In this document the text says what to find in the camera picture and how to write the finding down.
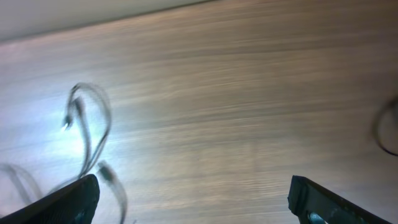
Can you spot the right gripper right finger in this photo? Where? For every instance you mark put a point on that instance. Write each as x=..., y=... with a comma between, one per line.
x=312, y=203

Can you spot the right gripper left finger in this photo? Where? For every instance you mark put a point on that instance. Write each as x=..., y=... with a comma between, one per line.
x=75, y=203

